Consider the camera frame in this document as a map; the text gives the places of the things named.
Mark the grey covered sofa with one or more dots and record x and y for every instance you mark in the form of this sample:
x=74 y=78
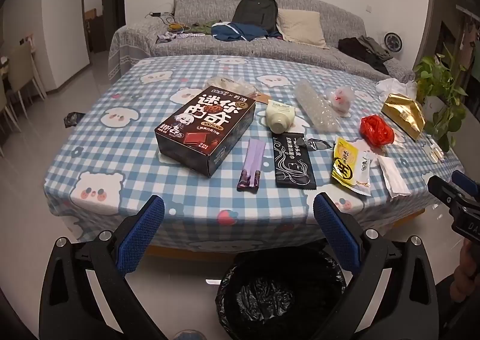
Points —
x=210 y=6

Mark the crumpled dark foil wrapper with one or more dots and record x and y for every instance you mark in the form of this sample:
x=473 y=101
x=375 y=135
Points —
x=317 y=143

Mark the red plastic bag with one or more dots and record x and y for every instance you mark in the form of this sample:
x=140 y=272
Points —
x=375 y=130

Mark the dark grey backpack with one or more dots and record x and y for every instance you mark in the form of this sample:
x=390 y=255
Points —
x=257 y=11

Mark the beige dining chair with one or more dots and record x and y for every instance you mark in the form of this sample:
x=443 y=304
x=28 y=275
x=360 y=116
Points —
x=22 y=66

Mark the person's right hand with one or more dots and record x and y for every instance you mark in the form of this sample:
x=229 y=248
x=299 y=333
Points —
x=463 y=272

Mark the green potted plant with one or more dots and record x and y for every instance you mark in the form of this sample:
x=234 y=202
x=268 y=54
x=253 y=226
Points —
x=444 y=88

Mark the cream lotion bottle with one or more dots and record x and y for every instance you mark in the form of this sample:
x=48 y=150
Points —
x=280 y=116

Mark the black wet wipe packet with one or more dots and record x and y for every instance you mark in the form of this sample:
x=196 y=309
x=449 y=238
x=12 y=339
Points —
x=294 y=163

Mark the blue checked bear tablecloth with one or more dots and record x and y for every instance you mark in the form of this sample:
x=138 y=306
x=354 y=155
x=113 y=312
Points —
x=150 y=174

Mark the blue jacket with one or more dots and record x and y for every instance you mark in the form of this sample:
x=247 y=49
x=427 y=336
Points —
x=240 y=32

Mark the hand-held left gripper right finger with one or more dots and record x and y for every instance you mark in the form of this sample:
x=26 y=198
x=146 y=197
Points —
x=333 y=227

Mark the small round fan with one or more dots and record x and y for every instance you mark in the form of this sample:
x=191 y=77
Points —
x=392 y=41

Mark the white paper tissue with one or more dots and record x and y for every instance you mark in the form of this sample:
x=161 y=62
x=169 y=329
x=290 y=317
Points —
x=392 y=176

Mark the purple snack packet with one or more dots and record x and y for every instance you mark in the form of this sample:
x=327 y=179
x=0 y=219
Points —
x=252 y=163

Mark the black clothes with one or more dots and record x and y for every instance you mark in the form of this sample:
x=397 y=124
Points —
x=356 y=51

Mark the small clear bottles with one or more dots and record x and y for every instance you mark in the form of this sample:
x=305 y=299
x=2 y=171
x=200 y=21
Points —
x=435 y=150

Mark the bin with black liner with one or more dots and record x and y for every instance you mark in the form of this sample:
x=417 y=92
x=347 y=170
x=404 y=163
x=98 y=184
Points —
x=270 y=298

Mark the grey green clothes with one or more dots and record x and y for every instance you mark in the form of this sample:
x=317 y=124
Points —
x=375 y=46

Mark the pink white plastic bag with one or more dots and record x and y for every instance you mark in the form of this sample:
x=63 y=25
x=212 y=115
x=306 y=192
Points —
x=340 y=99

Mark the colourful small clothes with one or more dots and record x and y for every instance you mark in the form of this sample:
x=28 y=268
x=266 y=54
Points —
x=176 y=36

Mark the beige pillow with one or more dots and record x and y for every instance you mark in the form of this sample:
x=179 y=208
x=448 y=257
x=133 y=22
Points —
x=302 y=26

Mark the dark brown cookie box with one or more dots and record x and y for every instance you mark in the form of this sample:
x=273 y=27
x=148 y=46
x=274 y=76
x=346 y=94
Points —
x=204 y=126

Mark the person's dark trouser leg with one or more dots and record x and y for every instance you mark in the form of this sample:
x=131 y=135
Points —
x=446 y=317

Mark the gold foil packet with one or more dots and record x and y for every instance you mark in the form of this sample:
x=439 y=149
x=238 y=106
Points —
x=405 y=114

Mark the olive green cloth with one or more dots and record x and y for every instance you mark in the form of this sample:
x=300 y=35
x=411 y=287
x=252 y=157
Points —
x=200 y=28

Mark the brown card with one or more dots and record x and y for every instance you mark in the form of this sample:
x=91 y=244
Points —
x=263 y=98

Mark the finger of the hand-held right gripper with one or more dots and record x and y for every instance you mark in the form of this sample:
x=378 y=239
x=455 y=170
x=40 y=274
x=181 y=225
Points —
x=444 y=191
x=465 y=181

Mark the clear bubble wrap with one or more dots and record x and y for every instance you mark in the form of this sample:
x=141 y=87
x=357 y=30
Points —
x=317 y=107

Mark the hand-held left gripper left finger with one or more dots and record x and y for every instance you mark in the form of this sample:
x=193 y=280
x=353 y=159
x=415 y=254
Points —
x=142 y=227

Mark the blue sock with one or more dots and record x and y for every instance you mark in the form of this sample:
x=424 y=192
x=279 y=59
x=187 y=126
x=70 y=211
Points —
x=189 y=336

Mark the white crumpled tissue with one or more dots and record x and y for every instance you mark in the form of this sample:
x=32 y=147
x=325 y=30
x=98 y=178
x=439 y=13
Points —
x=393 y=87

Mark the yellow snack packet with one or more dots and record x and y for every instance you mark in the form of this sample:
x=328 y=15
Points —
x=344 y=163

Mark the white snack wrapper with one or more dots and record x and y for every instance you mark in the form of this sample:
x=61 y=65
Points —
x=364 y=173

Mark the black item on floor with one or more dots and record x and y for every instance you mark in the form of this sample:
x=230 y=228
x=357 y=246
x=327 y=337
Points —
x=73 y=119

